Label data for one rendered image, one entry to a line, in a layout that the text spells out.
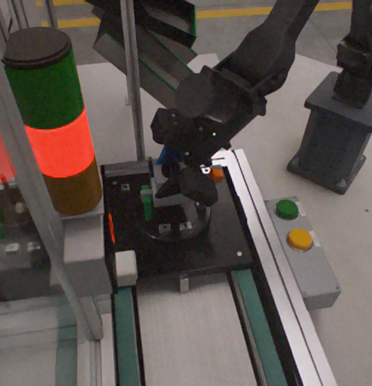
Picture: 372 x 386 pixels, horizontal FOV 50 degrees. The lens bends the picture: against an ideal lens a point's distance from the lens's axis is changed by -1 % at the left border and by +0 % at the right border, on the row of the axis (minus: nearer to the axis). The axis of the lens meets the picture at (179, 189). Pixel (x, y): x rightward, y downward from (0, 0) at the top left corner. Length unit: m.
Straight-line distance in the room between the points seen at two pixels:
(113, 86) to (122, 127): 0.20
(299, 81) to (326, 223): 0.55
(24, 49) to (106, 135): 0.80
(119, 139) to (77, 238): 0.70
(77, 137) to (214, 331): 0.45
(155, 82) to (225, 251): 0.35
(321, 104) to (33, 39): 0.67
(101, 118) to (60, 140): 0.83
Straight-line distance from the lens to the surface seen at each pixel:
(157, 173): 0.65
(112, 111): 1.16
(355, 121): 0.87
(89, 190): 0.36
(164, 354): 0.67
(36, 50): 0.29
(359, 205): 0.99
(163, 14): 0.82
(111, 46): 0.77
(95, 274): 0.40
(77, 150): 0.33
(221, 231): 0.72
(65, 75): 0.29
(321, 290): 0.71
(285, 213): 0.77
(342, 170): 0.97
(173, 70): 0.94
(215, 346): 0.68
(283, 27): 0.58
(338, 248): 0.89
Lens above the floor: 1.55
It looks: 48 degrees down
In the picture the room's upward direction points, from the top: straight up
